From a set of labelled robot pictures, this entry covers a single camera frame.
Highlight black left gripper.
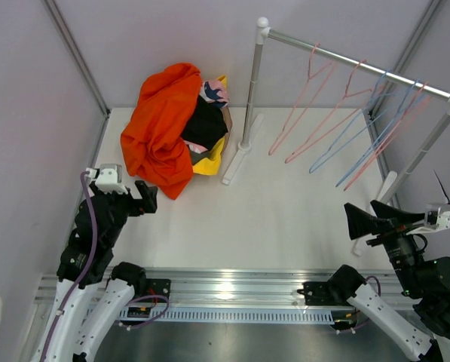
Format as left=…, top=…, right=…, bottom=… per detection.
left=90, top=179, right=157, bottom=246

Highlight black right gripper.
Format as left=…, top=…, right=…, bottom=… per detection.
left=342, top=198, right=426, bottom=295

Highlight orange shorts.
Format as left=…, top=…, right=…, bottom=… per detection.
left=120, top=63, right=202, bottom=200

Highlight yellow shorts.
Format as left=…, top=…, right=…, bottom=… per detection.
left=192, top=75, right=229, bottom=176

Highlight pink hanger of black shorts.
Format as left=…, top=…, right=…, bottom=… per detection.
left=284, top=60, right=373, bottom=164

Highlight pink hanger of yellow shorts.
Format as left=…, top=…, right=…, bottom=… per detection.
left=335, top=83, right=432, bottom=192

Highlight blue hanger of patterned shorts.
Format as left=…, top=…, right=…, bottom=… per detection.
left=303, top=75, right=388, bottom=174

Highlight black shorts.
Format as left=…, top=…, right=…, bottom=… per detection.
left=181, top=96, right=228, bottom=150

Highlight pink hanger of orange shorts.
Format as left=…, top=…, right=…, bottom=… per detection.
left=268, top=42, right=338, bottom=155

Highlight pink patterned shorts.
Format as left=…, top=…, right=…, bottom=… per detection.
left=181, top=79, right=229, bottom=150

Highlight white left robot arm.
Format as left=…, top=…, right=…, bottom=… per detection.
left=32, top=181, right=158, bottom=361

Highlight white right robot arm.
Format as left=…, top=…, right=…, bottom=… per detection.
left=297, top=200, right=450, bottom=361

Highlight metal clothes rack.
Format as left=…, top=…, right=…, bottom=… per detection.
left=220, top=16, right=450, bottom=257

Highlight pink translucent plastic basin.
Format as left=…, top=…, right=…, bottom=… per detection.
left=222, top=106, right=233, bottom=151

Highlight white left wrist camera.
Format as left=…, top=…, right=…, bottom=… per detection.
left=85, top=164, right=129, bottom=195

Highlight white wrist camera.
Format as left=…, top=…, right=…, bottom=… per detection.
left=409, top=203, right=450, bottom=235
left=85, top=164, right=129, bottom=195

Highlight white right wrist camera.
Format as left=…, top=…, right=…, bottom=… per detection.
left=409, top=203, right=450, bottom=235

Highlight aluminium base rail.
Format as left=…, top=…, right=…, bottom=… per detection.
left=33, top=265, right=414, bottom=326

